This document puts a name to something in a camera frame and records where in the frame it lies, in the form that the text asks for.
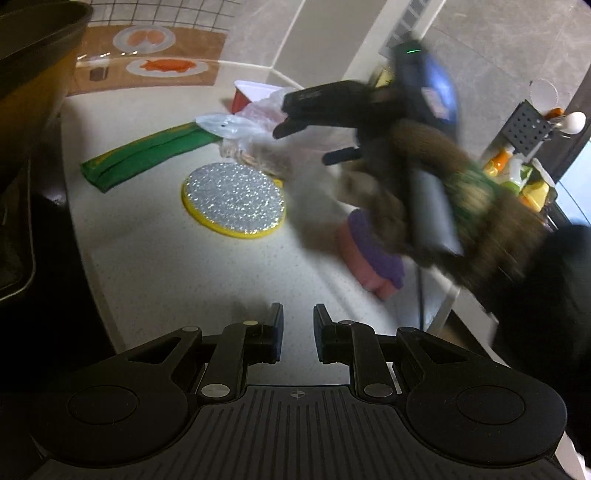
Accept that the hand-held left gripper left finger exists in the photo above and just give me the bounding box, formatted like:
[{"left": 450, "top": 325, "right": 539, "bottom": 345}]
[{"left": 124, "top": 302, "right": 284, "bottom": 407}]

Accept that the cartoon wall poster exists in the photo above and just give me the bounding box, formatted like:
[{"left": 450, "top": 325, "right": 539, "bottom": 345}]
[{"left": 67, "top": 0, "right": 232, "bottom": 99}]

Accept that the grey wall rack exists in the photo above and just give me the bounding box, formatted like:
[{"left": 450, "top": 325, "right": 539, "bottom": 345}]
[{"left": 501, "top": 101, "right": 553, "bottom": 156}]

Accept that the yellow packet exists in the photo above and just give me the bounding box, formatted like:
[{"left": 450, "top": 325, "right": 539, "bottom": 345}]
[{"left": 519, "top": 179, "right": 556, "bottom": 212}]

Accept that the green and white bag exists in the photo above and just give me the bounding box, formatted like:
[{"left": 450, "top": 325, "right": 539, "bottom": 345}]
[{"left": 501, "top": 161, "right": 546, "bottom": 195}]

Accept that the green wrapper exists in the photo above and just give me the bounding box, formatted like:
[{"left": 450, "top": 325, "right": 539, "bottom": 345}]
[{"left": 80, "top": 122, "right": 223, "bottom": 193}]

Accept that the person's right hand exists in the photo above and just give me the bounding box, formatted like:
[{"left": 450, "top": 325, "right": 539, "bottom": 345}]
[{"left": 339, "top": 119, "right": 467, "bottom": 260}]

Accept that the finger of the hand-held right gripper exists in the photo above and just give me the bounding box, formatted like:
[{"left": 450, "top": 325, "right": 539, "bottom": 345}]
[
  {"left": 322, "top": 146, "right": 363, "bottom": 166},
  {"left": 271, "top": 80, "right": 394, "bottom": 140}
]

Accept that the red box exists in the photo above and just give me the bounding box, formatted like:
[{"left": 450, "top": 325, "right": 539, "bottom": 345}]
[{"left": 232, "top": 80, "right": 297, "bottom": 114}]

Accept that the clear plastic bag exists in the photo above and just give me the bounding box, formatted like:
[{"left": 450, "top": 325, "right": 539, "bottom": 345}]
[{"left": 195, "top": 87, "right": 326, "bottom": 178}]

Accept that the person's right forearm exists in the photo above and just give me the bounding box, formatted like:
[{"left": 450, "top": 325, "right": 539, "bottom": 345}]
[{"left": 443, "top": 159, "right": 552, "bottom": 303}]

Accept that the silver round lid yellow rim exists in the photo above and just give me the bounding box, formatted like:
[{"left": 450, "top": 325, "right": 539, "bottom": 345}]
[{"left": 180, "top": 162, "right": 286, "bottom": 241}]

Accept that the person's dark clothing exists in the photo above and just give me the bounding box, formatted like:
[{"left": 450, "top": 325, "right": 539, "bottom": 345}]
[{"left": 482, "top": 224, "right": 591, "bottom": 467}]

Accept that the orange detergent bottle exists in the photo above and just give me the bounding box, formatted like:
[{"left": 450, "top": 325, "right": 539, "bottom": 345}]
[{"left": 482, "top": 147, "right": 514, "bottom": 179}]

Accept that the purple pink sponge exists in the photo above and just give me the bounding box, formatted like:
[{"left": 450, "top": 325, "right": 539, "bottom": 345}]
[{"left": 337, "top": 207, "right": 407, "bottom": 302}]

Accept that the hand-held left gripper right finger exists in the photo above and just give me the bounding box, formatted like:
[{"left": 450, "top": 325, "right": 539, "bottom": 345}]
[{"left": 313, "top": 303, "right": 482, "bottom": 405}]

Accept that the grey vent grille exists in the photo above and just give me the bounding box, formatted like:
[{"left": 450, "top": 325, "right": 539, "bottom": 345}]
[{"left": 401, "top": 0, "right": 445, "bottom": 29}]

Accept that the black wok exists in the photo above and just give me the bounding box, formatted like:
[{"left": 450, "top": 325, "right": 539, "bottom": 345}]
[{"left": 0, "top": 0, "right": 94, "bottom": 160}]

